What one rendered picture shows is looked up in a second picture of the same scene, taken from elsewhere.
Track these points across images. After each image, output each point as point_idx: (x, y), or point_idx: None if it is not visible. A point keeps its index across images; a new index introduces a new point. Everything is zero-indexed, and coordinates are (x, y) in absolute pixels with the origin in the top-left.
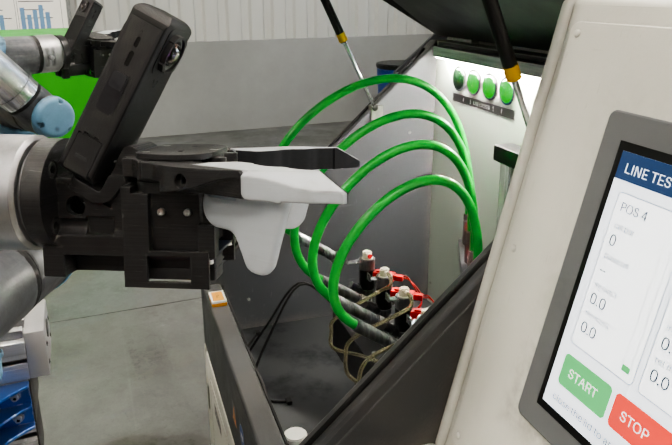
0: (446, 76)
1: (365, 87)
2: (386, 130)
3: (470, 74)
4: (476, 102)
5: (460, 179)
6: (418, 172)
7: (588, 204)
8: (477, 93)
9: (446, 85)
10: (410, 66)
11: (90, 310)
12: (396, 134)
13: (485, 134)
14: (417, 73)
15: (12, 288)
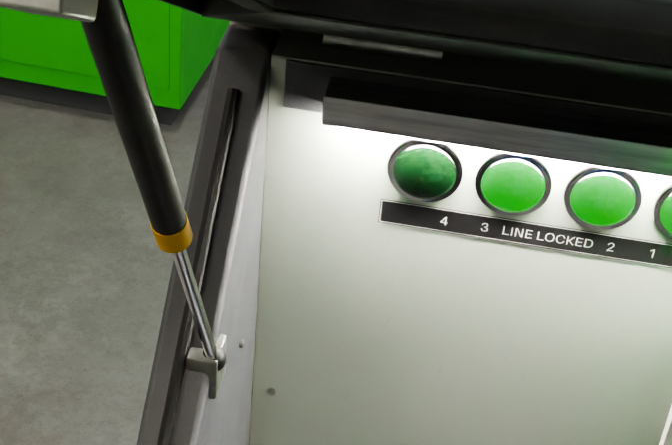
0: (337, 157)
1: (208, 326)
2: (222, 388)
3: (509, 168)
4: (520, 229)
5: (421, 397)
6: (242, 414)
7: None
8: (533, 211)
9: (337, 180)
10: (235, 169)
11: None
12: (229, 375)
13: (562, 301)
14: (251, 179)
15: None
